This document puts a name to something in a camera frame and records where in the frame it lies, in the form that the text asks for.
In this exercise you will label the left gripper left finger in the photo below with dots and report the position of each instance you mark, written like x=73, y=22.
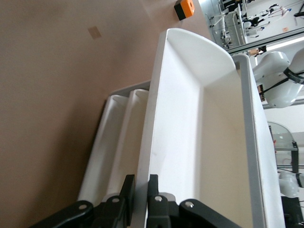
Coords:
x=128, y=202

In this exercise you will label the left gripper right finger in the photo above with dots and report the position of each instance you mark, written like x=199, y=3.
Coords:
x=153, y=209

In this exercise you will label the white plastic drawer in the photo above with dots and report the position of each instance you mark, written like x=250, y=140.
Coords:
x=180, y=118
x=102, y=154
x=128, y=133

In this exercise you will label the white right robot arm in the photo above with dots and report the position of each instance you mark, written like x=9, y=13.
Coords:
x=278, y=78

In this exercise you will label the white drawer cabinet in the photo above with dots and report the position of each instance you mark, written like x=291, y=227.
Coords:
x=263, y=154

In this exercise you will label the brown tape patch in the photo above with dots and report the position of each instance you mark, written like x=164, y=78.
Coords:
x=94, y=32

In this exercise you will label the orange box with hole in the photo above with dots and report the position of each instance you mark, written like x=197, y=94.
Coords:
x=186, y=9

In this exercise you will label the aluminium frame rail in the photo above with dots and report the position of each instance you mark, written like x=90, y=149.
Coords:
x=266, y=41

